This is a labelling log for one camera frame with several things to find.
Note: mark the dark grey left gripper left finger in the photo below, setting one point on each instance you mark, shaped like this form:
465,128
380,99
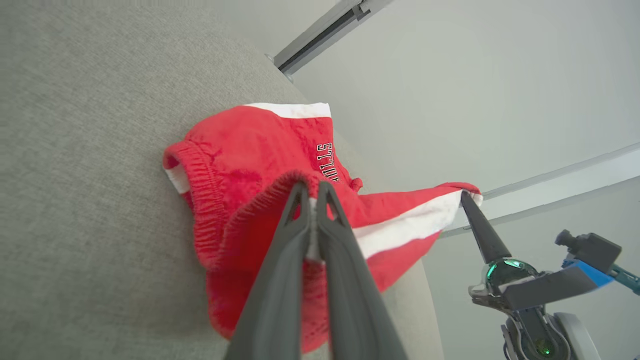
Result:
280,290

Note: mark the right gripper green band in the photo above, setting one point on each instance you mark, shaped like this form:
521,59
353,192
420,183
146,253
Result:
510,272

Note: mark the grey aluminium partition post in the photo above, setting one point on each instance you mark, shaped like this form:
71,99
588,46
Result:
325,30

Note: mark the red shorts white stripe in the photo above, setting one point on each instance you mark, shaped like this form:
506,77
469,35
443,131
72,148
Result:
250,150

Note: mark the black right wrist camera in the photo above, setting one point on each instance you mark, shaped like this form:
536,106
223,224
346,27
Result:
595,250

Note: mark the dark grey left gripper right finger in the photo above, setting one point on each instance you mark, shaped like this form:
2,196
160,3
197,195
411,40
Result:
350,300

